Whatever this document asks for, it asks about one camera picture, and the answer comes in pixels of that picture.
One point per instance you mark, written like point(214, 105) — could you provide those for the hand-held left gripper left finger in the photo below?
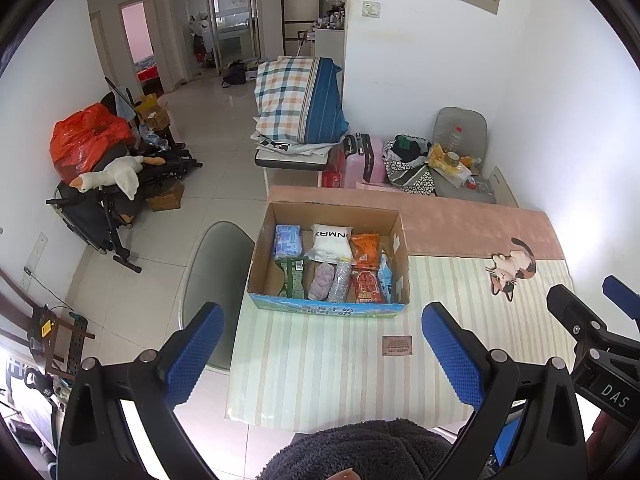
point(195, 352)

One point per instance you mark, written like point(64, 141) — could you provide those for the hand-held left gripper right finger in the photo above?
point(447, 357)

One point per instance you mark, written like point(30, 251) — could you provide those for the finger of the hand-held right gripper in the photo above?
point(622, 295)
point(575, 315)

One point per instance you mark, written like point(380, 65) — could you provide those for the blue tube packet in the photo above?
point(386, 280)

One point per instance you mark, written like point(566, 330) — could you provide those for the red snack packet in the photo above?
point(365, 287)

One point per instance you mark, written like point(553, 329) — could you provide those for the green packet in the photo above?
point(294, 277)

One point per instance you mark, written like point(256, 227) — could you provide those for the yellow silver packet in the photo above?
point(341, 280)

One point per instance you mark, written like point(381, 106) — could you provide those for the orange snack packet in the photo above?
point(365, 250)

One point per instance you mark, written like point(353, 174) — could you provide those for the pale purple packet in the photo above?
point(321, 282)

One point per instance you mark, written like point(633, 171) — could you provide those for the blue tissue packet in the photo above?
point(289, 242)

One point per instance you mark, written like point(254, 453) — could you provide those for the white soft packet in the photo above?
point(329, 242)

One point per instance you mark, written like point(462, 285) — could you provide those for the person's right forearm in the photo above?
point(615, 435)

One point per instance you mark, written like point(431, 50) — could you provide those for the grey plastic chair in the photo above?
point(215, 270)

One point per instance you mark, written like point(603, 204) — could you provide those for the person's dark fleece clothing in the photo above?
point(350, 450)

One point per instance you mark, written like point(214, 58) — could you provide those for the white leaning board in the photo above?
point(502, 187)

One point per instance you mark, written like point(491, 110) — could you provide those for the brown cardboard box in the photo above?
point(165, 196)

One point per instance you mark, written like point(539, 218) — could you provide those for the black exercise machine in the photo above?
point(90, 215)

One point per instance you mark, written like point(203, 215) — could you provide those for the white tissue pack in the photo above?
point(457, 175)

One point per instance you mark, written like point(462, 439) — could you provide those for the patterned tote bag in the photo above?
point(410, 172)

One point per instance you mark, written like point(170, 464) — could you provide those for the white goose plush toy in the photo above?
point(117, 172)

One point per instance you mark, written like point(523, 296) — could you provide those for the yellow plastic bag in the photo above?
point(437, 157)

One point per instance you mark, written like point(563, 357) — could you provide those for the clear plastic bottle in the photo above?
point(454, 142)

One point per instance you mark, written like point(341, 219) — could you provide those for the white bench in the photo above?
point(290, 160)

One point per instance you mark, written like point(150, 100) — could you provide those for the pink suitcase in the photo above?
point(367, 157)

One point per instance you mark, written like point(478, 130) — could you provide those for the red box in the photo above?
point(334, 172)

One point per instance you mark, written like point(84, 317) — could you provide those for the grey cushioned chair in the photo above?
point(465, 120)

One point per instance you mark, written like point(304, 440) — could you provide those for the red plastic bag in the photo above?
point(85, 140)

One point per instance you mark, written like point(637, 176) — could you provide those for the yellow paper bag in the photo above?
point(150, 110)

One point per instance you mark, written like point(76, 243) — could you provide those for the plaid folded bedding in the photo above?
point(300, 100)

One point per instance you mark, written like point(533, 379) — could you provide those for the black bag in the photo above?
point(234, 75)

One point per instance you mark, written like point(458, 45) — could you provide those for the glass sliding door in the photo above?
point(220, 25)

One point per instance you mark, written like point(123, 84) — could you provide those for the tall refrigerator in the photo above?
point(297, 15)

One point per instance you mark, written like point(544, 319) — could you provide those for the wooden furniture frame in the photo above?
point(50, 330)

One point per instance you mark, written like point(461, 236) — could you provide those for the white wall outlet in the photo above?
point(36, 252)

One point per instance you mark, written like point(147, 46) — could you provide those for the white wall switch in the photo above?
point(372, 8)

